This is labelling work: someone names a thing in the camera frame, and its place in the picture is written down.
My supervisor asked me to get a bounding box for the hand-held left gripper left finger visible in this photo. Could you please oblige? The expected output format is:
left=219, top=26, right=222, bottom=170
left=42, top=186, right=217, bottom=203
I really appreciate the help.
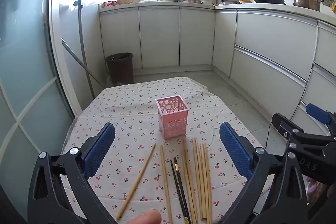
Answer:
left=28, top=122, right=116, bottom=224

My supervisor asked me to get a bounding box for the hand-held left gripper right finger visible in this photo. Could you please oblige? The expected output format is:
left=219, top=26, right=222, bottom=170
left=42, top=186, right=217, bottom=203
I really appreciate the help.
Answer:
left=219, top=122, right=307, bottom=224

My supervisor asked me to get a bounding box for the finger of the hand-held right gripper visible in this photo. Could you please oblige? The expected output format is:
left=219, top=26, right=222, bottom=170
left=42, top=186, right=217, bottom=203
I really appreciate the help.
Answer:
left=272, top=113, right=336, bottom=154
left=306, top=103, right=336, bottom=136

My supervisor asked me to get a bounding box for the pink perforated utensil holder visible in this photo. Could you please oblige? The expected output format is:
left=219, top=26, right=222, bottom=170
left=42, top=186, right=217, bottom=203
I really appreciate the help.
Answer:
left=155, top=97, right=190, bottom=140

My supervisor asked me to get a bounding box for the black chopstick with gold band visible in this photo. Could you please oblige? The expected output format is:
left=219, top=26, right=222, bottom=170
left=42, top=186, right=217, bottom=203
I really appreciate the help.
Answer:
left=170, top=160, right=189, bottom=224
left=173, top=157, right=193, bottom=224

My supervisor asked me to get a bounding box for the person's left hand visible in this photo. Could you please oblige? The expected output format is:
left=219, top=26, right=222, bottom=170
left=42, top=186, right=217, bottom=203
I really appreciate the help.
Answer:
left=128, top=209, right=162, bottom=224

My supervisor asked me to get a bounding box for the cherry print tablecloth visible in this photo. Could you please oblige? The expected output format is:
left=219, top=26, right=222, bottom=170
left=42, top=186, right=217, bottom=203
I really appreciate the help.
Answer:
left=62, top=76, right=279, bottom=224

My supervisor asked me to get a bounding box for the brown plastic trash bin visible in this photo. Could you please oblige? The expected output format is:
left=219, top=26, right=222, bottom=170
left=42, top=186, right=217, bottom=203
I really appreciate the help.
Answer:
left=105, top=52, right=134, bottom=85

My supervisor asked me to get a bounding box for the grey slanted pole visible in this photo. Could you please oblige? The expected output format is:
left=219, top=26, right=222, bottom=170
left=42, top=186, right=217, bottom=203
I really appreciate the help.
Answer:
left=62, top=39, right=104, bottom=86

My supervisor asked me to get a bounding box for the grey mop pole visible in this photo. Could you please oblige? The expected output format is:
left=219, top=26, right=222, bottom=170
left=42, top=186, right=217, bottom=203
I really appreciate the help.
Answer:
left=73, top=0, right=95, bottom=100

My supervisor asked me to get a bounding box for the frosted glass sliding door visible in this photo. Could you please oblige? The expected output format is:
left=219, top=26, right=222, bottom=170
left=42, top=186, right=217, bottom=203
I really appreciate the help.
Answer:
left=0, top=0, right=79, bottom=222

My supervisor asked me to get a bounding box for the white kitchen countertop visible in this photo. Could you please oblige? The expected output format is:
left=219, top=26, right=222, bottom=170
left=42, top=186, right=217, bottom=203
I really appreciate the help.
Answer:
left=98, top=1, right=336, bottom=28

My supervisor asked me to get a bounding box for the black cable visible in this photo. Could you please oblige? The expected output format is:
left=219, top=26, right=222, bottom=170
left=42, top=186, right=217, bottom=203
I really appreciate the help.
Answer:
left=262, top=102, right=303, bottom=148

